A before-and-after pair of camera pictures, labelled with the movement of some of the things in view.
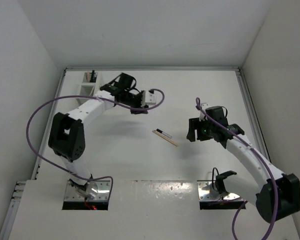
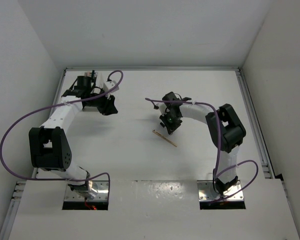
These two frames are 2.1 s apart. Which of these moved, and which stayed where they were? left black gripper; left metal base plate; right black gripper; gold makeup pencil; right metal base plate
Moved: right black gripper; left black gripper
Stayed: gold makeup pencil; left metal base plate; right metal base plate
